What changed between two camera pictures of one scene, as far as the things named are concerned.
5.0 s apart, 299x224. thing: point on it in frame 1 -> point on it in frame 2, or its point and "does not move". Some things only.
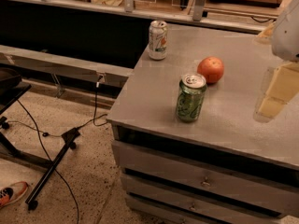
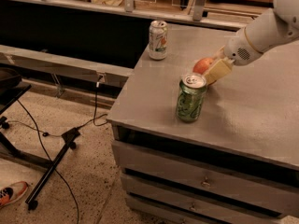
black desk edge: (11, 87) does not move
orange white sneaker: (11, 192) does not move
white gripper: (287, 35) -> (239, 49)
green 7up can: (190, 100) does not move
